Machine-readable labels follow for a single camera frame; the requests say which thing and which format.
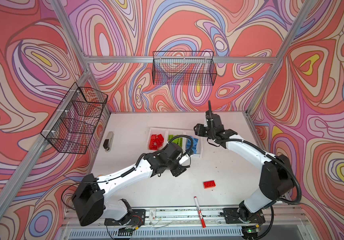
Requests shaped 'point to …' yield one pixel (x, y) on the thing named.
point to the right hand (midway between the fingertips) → (203, 130)
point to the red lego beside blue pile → (159, 140)
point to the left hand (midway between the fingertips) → (187, 164)
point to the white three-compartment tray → (185, 134)
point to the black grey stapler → (108, 141)
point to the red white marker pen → (200, 213)
